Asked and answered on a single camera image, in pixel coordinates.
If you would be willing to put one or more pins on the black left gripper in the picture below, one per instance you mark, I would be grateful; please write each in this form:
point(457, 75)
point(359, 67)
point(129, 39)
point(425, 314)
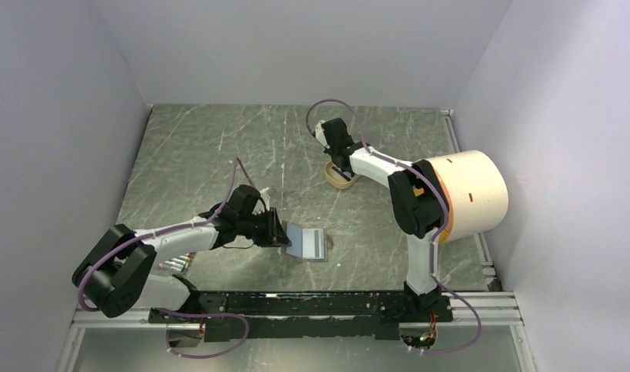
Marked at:
point(274, 234)

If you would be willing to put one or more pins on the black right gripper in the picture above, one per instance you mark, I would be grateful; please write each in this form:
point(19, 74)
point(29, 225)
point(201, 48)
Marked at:
point(328, 150)

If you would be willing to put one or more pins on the grey card holder wallet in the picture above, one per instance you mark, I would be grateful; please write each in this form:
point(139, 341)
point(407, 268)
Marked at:
point(294, 234)

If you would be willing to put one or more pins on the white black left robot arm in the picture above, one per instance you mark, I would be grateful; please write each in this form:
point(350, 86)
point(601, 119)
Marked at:
point(117, 274)

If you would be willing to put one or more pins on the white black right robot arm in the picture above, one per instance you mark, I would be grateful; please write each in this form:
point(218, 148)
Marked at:
point(418, 203)

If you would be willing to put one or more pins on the beige oval tray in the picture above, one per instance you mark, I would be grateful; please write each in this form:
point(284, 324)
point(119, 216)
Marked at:
point(338, 178)

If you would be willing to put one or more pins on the pack of coloured markers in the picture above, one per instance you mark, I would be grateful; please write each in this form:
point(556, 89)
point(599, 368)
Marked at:
point(178, 265)

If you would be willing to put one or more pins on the cream cylinder orange lid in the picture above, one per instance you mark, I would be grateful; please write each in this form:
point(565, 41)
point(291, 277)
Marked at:
point(475, 190)

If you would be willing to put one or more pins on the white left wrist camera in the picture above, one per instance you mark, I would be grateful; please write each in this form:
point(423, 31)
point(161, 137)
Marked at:
point(266, 192)

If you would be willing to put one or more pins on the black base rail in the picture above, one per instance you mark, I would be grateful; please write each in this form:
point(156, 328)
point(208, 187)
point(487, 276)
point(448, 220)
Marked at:
point(224, 316)

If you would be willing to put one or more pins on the aluminium frame rail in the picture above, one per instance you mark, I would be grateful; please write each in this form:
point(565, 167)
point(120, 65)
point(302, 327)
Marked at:
point(486, 334)

